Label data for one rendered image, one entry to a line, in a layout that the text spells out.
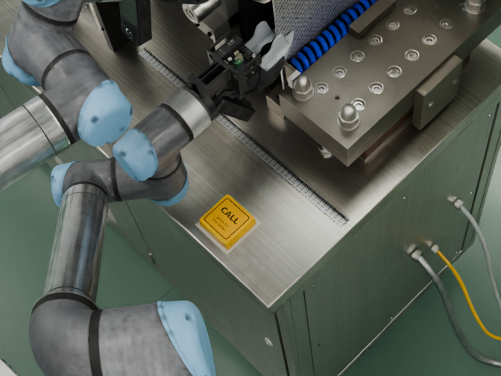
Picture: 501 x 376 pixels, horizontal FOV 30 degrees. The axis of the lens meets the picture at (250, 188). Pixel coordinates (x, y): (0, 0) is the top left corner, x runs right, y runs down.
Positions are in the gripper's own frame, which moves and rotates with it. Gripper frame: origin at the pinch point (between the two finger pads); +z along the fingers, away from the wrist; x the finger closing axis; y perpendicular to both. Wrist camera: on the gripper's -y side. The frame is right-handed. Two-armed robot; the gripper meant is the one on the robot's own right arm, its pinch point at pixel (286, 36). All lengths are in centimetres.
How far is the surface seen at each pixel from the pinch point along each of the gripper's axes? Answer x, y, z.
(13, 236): 71, -109, -49
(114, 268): 42, -109, -35
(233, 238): -13.4, -16.9, -27.7
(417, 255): -27, -62, 8
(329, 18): -0.2, -4.4, 9.8
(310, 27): -0.3, -2.5, 5.3
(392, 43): -11.2, -6.0, 14.0
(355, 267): -25.6, -38.9, -10.6
